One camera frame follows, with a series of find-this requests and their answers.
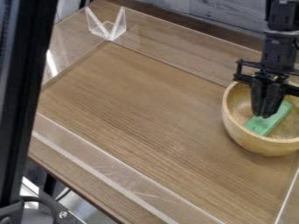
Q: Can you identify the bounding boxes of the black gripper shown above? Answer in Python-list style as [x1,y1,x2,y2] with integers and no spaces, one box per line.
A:
[234,30,299,117]

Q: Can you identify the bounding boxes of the green rectangular block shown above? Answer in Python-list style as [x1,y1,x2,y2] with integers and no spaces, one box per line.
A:
[243,101,294,137]

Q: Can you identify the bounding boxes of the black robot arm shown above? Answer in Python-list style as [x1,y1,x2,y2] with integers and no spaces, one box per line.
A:
[234,0,299,118]

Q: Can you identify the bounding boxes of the wooden brown bowl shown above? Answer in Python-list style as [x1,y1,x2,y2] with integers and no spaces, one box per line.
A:
[222,82,299,157]

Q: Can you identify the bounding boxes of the clear acrylic tray wall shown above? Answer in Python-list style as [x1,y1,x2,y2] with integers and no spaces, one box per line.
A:
[30,0,299,224]

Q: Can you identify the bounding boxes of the black vertical frame post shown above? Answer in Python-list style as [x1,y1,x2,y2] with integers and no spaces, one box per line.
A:
[0,0,59,207]

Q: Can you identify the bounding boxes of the black metal bracket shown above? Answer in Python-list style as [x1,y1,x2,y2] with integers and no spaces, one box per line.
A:
[38,192,87,224]

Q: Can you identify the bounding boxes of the black cable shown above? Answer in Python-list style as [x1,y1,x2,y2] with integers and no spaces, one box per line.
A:
[0,195,60,224]

